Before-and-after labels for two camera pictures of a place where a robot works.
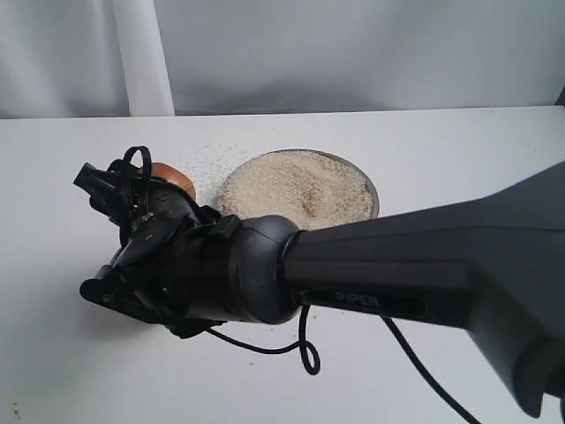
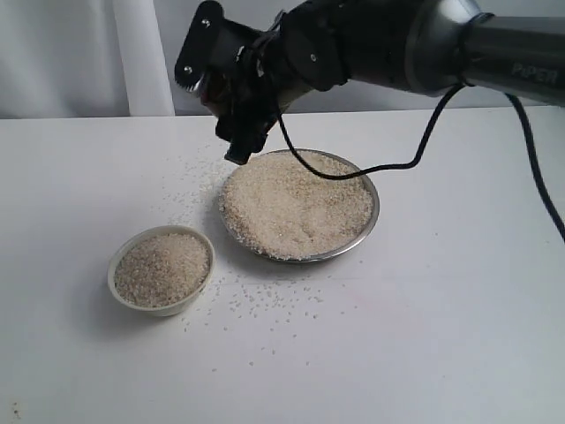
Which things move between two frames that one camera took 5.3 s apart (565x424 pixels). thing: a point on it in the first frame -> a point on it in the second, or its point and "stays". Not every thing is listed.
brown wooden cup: (173, 175) -> (216, 94)
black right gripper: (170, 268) -> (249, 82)
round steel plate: (313, 188) stays
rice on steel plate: (312, 188) stays
